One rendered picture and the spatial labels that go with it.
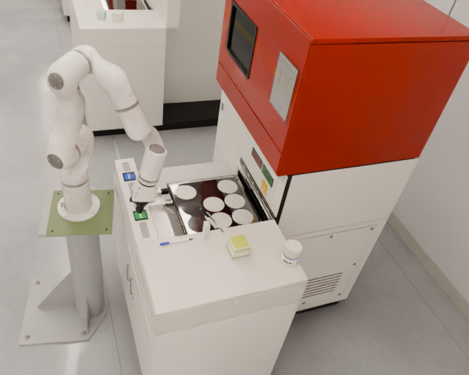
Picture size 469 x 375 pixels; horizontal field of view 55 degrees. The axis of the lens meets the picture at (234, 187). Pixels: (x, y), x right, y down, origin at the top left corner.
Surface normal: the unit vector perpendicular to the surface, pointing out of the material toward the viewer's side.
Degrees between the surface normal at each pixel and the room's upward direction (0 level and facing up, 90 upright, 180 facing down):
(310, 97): 90
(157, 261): 0
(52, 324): 0
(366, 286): 0
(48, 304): 90
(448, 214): 90
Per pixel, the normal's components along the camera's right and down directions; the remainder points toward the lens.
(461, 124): -0.93, 0.13
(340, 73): 0.34, 0.66
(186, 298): 0.14, -0.74
